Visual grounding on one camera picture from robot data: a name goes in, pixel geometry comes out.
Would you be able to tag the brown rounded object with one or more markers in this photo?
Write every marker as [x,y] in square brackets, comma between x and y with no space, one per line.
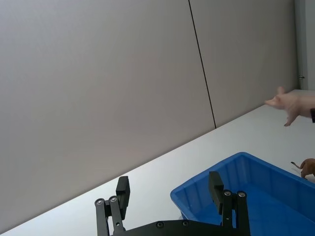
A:
[308,168]

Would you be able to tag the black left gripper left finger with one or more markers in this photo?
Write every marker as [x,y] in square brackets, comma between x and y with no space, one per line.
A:
[122,196]

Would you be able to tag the blue plastic bin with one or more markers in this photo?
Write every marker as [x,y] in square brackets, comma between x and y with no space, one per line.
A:
[268,196]

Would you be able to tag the person's hand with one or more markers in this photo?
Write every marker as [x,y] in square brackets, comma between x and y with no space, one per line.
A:
[291,103]

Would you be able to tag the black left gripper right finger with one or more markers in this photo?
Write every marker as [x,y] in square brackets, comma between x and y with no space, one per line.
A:
[216,194]

